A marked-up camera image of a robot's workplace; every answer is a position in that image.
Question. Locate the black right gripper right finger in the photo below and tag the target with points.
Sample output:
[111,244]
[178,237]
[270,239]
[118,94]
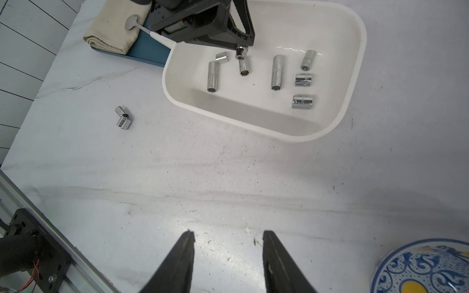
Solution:
[282,275]

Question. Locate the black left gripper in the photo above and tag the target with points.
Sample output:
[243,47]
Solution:
[202,23]

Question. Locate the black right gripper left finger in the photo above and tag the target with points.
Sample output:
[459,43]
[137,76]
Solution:
[174,275]

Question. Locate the long chrome socket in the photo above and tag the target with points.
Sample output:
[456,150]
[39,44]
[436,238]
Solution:
[278,64]
[213,76]

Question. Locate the small chrome socket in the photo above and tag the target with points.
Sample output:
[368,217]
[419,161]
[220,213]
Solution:
[308,60]
[303,80]
[303,101]

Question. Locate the medium chrome socket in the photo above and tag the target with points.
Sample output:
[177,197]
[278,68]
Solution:
[121,112]

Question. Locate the wide chrome socket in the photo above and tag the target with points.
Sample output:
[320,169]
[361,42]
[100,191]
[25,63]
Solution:
[124,122]

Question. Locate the white storage box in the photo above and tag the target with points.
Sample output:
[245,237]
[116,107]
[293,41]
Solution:
[289,28]

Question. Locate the dark teal tray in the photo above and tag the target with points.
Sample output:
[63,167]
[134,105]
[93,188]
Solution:
[145,50]

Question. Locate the beige folded cloth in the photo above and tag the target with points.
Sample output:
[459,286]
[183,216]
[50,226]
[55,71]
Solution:
[108,33]

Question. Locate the blue yellow patterned bowl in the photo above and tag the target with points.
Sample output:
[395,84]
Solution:
[425,266]

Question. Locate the silver spoon white handle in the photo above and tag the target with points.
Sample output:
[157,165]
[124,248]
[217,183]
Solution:
[132,21]

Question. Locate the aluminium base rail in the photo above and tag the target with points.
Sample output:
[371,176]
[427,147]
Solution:
[35,256]

